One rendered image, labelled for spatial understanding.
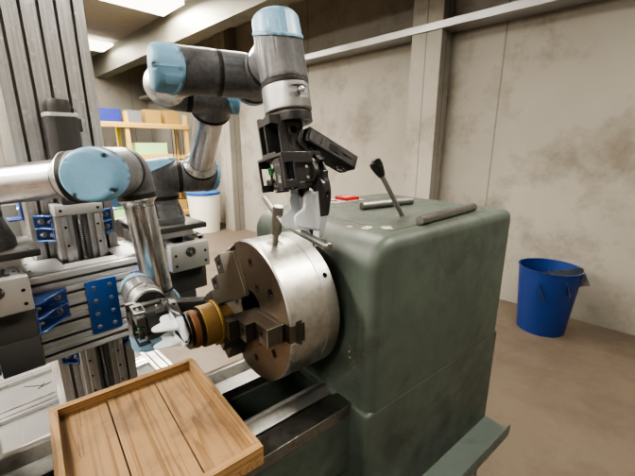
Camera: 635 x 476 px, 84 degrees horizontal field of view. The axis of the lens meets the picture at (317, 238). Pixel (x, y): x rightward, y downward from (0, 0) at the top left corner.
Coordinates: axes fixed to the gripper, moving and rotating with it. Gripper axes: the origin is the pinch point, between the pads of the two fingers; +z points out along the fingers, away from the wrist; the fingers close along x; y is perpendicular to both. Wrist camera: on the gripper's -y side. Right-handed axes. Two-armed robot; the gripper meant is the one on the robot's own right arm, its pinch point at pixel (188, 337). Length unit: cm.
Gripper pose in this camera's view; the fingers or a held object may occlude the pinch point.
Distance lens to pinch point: 73.3
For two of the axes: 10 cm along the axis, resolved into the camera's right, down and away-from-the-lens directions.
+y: -7.9, 1.6, -5.9
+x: 0.0, -9.7, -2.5
